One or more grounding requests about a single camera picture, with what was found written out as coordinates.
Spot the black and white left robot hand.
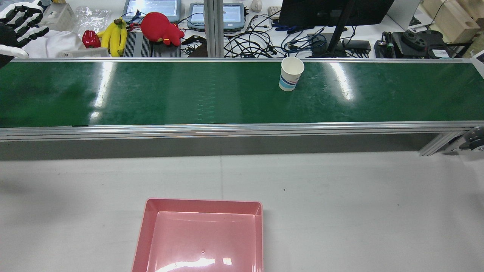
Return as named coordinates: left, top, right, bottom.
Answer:
left=0, top=0, right=50, bottom=69

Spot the white paper cup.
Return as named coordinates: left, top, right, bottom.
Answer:
left=279, top=57, right=305, bottom=92

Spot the pink plastic basket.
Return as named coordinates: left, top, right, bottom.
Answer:
left=132, top=198, right=264, bottom=272

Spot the clear plastic container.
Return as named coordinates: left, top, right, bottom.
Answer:
left=40, top=3, right=76, bottom=31

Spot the red toy pepper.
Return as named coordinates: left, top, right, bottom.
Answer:
left=82, top=30, right=101, bottom=49

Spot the clear plastic bag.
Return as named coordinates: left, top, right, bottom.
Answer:
left=74, top=6, right=112, bottom=36

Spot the yellow banana bunch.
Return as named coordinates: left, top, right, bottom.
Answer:
left=98, top=18, right=128, bottom=57

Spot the black ribbed mini computer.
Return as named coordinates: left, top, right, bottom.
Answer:
left=123, top=31, right=152, bottom=58
left=151, top=31, right=182, bottom=58

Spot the grey teach pendant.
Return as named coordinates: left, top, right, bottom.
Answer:
left=122, top=0, right=182, bottom=24
left=188, top=2, right=247, bottom=32

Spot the red plush toy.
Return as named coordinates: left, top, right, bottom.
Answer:
left=140, top=12, right=185, bottom=46

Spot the dark brown box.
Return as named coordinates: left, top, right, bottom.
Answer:
left=188, top=42, right=209, bottom=58

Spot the green belt conveyor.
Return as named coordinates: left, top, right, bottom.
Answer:
left=0, top=57, right=484, bottom=156

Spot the black Huawei monitor with stand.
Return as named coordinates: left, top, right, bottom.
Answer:
left=278, top=0, right=396, bottom=58

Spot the black multiport hub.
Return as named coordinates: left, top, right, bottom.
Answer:
left=342, top=39, right=373, bottom=57

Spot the black box with white label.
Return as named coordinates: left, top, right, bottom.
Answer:
left=374, top=30, right=452, bottom=59

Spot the silver laptop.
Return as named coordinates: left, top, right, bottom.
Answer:
left=386, top=0, right=423, bottom=31

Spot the black round flange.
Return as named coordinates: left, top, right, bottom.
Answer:
left=401, top=30, right=428, bottom=49

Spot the light wooden crate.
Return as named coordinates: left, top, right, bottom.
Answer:
left=421, top=0, right=484, bottom=44

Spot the black flat bracket tool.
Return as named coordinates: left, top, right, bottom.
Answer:
left=181, top=35, right=207, bottom=46

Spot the aluminium profile frame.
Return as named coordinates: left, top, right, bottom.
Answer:
left=203, top=0, right=224, bottom=58

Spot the tangle of black cables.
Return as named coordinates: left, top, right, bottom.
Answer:
left=223, top=15, right=375, bottom=58

